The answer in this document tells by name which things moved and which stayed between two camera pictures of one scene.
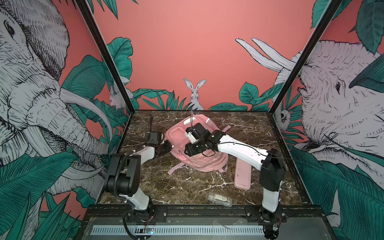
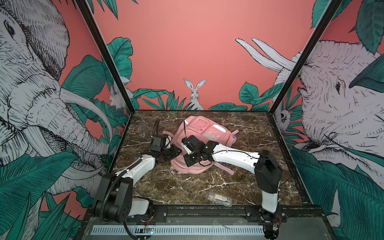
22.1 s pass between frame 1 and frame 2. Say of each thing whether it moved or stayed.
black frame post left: stayed
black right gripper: moved
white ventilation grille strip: stayed
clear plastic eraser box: stayed
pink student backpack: moved
